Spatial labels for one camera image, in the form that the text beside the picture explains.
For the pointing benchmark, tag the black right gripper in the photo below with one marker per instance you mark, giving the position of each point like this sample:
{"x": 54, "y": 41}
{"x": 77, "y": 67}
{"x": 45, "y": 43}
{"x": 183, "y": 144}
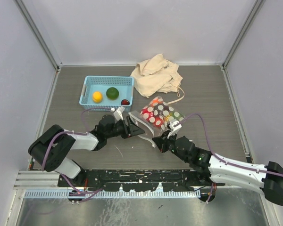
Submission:
{"x": 162, "y": 141}

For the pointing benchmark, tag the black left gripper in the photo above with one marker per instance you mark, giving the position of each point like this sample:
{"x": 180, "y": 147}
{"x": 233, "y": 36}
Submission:
{"x": 131, "y": 129}

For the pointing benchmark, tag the clear zip top bag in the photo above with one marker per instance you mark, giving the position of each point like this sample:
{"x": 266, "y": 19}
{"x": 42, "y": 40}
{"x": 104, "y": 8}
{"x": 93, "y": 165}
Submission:
{"x": 151, "y": 131}

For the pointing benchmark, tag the fake dark purple plum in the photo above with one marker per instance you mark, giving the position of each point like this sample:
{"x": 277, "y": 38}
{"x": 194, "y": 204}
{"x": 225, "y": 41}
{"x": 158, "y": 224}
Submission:
{"x": 125, "y": 102}

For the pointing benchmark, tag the fake yellow lemon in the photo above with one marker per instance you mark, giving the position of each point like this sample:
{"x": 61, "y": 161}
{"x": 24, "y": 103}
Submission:
{"x": 112, "y": 93}

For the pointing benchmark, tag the fake yellow peach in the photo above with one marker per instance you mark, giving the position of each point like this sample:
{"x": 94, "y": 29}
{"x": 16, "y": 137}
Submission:
{"x": 97, "y": 97}

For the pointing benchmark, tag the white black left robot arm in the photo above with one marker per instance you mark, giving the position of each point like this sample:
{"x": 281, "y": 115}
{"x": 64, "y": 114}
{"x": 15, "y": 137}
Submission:
{"x": 50, "y": 150}

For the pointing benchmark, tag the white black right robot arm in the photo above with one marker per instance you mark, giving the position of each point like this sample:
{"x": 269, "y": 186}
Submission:
{"x": 213, "y": 168}

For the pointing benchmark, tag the fake red pomegranate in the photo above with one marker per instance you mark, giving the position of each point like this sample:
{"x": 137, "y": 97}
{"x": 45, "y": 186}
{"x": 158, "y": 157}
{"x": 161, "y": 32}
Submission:
{"x": 153, "y": 118}

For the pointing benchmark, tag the fake green orange mango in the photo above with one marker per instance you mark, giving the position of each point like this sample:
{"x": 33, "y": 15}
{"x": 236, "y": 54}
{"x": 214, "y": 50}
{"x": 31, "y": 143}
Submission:
{"x": 174, "y": 115}

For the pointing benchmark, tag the light blue perforated basket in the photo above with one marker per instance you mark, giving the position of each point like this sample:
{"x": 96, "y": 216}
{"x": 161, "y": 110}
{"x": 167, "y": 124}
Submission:
{"x": 102, "y": 92}

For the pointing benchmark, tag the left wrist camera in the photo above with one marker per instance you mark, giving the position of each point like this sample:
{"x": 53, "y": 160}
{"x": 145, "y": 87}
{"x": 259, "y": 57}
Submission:
{"x": 118, "y": 113}

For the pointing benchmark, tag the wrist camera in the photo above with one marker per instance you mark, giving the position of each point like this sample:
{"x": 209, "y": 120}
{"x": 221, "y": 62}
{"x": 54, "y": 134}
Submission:
{"x": 118, "y": 113}
{"x": 173, "y": 127}

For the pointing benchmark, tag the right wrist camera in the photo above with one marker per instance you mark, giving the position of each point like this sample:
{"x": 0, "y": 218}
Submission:
{"x": 173, "y": 127}

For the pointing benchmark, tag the beige drawstring cloth bag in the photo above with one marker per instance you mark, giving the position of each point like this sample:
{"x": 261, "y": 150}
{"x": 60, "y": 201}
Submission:
{"x": 157, "y": 75}

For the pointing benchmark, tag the light blue cable duct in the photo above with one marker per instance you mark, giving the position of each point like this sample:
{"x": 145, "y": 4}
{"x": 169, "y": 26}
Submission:
{"x": 66, "y": 193}

